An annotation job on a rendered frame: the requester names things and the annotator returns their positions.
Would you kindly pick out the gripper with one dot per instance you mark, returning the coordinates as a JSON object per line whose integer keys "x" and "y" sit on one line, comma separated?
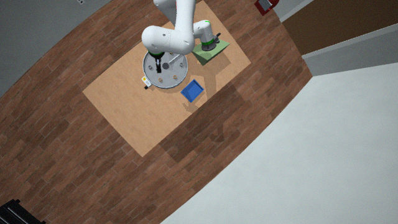
{"x": 158, "y": 60}

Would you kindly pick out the blue plastic crate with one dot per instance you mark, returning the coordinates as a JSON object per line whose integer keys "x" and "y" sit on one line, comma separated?
{"x": 192, "y": 90}

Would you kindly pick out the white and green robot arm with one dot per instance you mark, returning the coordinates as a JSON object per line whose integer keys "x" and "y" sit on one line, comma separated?
{"x": 159, "y": 40}

